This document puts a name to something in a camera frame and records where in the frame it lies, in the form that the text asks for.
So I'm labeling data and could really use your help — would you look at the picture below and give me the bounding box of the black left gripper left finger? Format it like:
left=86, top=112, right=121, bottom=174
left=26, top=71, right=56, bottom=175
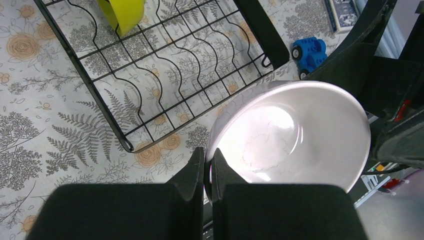
left=27, top=147, right=205, bottom=240

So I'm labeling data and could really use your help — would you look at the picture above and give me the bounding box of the blue toy car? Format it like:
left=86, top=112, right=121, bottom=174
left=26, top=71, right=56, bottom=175
left=291, top=37, right=328, bottom=80

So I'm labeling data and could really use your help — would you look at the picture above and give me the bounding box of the floral table mat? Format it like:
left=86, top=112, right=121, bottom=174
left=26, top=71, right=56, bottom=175
left=0, top=0, right=365, bottom=240

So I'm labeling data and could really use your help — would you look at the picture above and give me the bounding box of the white bowl front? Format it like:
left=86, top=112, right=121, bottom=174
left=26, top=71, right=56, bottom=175
left=205, top=80, right=371, bottom=192

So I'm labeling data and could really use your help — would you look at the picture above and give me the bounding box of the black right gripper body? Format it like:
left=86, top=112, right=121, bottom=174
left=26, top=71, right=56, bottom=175
left=306, top=0, right=424, bottom=168

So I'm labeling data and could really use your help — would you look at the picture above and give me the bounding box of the blue card deck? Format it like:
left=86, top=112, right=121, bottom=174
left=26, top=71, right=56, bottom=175
left=323, top=0, right=359, bottom=34

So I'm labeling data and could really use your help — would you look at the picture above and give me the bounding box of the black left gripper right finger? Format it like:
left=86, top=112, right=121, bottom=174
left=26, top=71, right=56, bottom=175
left=210, top=149, right=367, bottom=240

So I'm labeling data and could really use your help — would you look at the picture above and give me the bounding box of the black wire dish rack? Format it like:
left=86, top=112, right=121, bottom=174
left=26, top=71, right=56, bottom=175
left=36, top=0, right=290, bottom=153

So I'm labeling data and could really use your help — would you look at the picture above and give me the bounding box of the yellow-green bowl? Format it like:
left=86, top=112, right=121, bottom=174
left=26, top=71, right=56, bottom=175
left=97, top=0, right=145, bottom=37

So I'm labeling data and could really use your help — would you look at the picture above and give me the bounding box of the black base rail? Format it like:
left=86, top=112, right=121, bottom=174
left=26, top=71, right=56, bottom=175
left=203, top=161, right=413, bottom=239

